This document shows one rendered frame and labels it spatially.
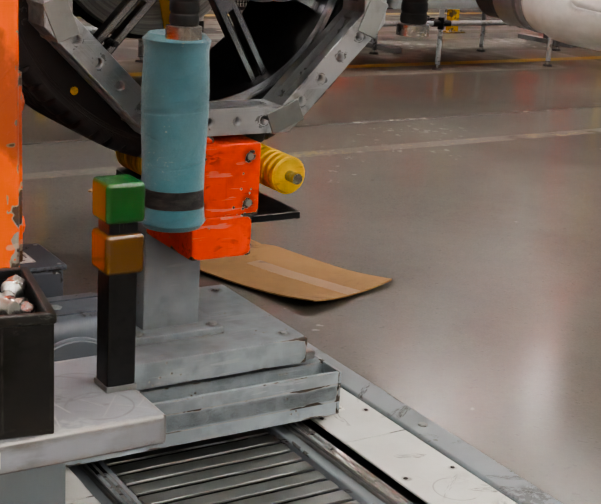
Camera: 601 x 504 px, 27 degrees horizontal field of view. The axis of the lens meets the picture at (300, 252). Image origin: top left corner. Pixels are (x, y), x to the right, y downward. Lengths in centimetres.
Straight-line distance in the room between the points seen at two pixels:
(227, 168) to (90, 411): 70
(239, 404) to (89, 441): 84
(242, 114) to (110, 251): 68
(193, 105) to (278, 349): 54
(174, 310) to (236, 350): 12
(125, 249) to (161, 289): 82
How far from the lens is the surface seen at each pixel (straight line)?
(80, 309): 160
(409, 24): 169
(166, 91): 163
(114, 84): 173
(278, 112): 185
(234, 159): 182
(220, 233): 184
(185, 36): 151
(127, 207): 118
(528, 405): 246
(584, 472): 223
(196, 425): 197
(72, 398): 123
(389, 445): 204
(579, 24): 140
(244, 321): 211
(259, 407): 202
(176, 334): 201
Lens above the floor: 94
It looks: 16 degrees down
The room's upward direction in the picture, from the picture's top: 3 degrees clockwise
